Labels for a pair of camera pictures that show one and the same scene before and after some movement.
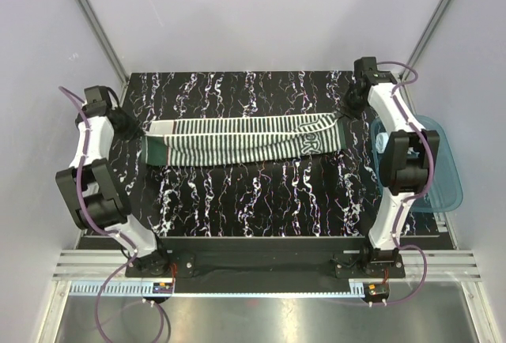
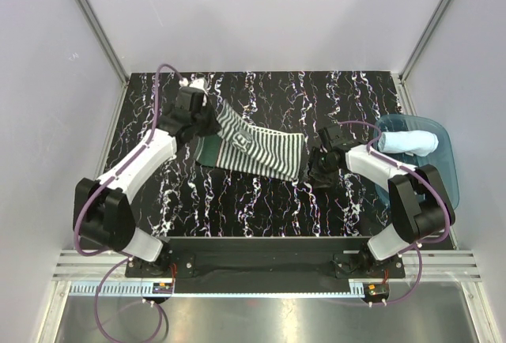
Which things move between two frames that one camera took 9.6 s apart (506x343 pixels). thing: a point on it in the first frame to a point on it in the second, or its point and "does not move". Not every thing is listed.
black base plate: x=266 y=259 does not move
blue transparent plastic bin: x=444 y=191 does not move
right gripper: x=347 y=113 to x=322 y=179
